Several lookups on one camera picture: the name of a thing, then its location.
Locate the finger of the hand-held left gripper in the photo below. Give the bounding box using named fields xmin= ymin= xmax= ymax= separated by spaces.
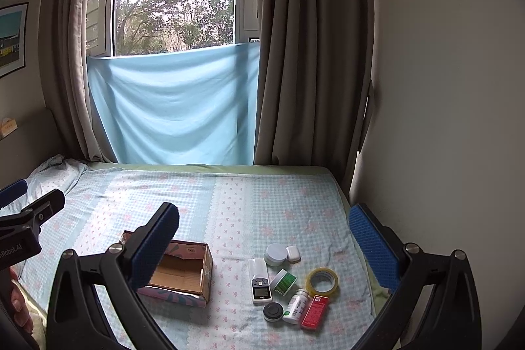
xmin=0 ymin=180 xmax=29 ymax=210
xmin=0 ymin=189 xmax=66 ymax=240

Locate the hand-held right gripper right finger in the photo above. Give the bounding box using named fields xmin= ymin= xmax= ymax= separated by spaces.
xmin=348 ymin=203 xmax=482 ymax=350

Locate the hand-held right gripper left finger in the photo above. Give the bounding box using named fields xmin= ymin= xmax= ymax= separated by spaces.
xmin=46 ymin=202 xmax=180 ymax=350

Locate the cardboard box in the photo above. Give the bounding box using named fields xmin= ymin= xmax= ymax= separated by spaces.
xmin=119 ymin=230 xmax=214 ymax=308

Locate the black round lid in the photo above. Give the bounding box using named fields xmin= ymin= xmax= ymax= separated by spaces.
xmin=263 ymin=303 xmax=285 ymax=323

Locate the person's left hand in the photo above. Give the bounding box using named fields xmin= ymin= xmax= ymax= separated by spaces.
xmin=7 ymin=266 xmax=34 ymax=336

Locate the floral pillow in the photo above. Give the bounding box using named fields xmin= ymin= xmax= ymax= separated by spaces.
xmin=25 ymin=154 xmax=90 ymax=195

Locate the clear tape roll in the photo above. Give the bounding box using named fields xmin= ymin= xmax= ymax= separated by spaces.
xmin=306 ymin=267 xmax=341 ymax=298

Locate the red box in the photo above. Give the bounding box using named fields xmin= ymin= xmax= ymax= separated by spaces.
xmin=301 ymin=295 xmax=331 ymax=331

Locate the green fitted sheet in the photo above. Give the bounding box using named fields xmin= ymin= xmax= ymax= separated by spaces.
xmin=88 ymin=162 xmax=395 ymax=312

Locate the green and white jar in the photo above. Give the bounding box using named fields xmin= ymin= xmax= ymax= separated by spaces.
xmin=269 ymin=269 xmax=298 ymax=297

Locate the white pill bottle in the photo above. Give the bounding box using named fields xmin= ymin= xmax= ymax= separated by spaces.
xmin=282 ymin=288 xmax=311 ymax=325

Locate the white round jar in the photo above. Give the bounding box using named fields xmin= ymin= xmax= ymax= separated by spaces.
xmin=263 ymin=243 xmax=290 ymax=267

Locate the floral checked bed sheet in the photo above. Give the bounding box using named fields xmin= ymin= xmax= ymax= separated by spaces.
xmin=0 ymin=163 xmax=390 ymax=350

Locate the white remote control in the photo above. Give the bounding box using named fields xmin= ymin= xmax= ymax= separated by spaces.
xmin=248 ymin=257 xmax=274 ymax=305

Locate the light blue cloth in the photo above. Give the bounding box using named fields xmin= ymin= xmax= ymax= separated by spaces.
xmin=87 ymin=42 xmax=262 ymax=165

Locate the grey-brown curtain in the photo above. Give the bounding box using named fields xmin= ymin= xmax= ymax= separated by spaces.
xmin=240 ymin=0 xmax=376 ymax=192
xmin=39 ymin=0 xmax=124 ymax=164

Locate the wall poster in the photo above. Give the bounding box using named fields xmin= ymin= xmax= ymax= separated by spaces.
xmin=0 ymin=2 xmax=29 ymax=78

